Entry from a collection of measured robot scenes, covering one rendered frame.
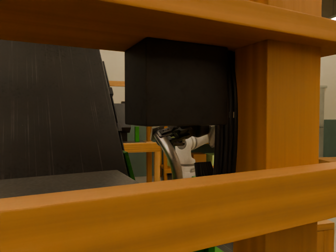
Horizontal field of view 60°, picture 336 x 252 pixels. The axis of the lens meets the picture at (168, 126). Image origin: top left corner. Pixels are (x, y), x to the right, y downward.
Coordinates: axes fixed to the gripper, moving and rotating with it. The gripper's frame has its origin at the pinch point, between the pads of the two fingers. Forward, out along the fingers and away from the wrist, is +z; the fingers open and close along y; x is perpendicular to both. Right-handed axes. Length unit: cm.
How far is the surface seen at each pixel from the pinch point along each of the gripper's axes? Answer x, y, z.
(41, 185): 12.0, 15.2, 34.4
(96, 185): 16.6, 16.2, 25.7
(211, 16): 15.6, 46.2, 7.5
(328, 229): 40, -75, -90
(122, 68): -430, -323, -182
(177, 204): 31.8, 30.4, 19.7
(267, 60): 18.1, 37.8, -5.5
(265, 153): 28.8, 26.3, -1.1
